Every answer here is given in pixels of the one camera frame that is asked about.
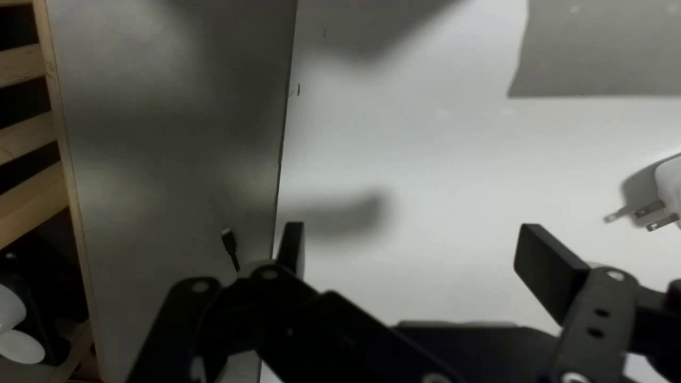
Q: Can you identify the grey blue tissue box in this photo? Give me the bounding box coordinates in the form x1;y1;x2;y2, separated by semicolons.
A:
505;0;681;101

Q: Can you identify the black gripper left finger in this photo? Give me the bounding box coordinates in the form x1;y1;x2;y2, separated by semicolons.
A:
126;220;454;383

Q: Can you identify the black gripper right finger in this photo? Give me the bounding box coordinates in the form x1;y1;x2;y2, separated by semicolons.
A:
510;221;681;383

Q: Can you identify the white round object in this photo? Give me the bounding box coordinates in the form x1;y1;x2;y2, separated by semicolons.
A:
0;282;51;368

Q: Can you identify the white charger adapter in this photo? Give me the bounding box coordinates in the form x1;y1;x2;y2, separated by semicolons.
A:
601;152;681;233

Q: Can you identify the wooden slat back chair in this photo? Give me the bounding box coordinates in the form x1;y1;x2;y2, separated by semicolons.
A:
0;0;98;383

